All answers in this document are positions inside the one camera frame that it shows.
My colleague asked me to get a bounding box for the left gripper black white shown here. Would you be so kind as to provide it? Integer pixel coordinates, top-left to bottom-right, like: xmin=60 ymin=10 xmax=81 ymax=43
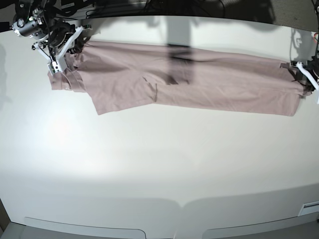
xmin=290 ymin=58 xmax=319 ymax=105

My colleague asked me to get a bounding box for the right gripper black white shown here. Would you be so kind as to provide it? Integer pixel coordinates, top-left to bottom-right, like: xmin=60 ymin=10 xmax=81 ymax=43
xmin=32 ymin=21 xmax=91 ymax=73

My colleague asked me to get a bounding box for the mauve pink T-shirt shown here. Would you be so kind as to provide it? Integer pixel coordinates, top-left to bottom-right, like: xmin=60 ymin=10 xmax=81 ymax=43
xmin=48 ymin=41 xmax=311 ymax=117

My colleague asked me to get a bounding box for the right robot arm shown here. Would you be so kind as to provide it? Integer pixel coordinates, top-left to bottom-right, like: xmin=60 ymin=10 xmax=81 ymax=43
xmin=12 ymin=0 xmax=92 ymax=75

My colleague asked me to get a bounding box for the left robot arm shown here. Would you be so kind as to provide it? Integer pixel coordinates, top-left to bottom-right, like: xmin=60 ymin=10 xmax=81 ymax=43
xmin=290 ymin=30 xmax=319 ymax=104

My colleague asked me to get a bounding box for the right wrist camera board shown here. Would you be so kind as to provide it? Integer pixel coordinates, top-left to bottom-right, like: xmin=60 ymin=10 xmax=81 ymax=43
xmin=47 ymin=61 xmax=61 ymax=75

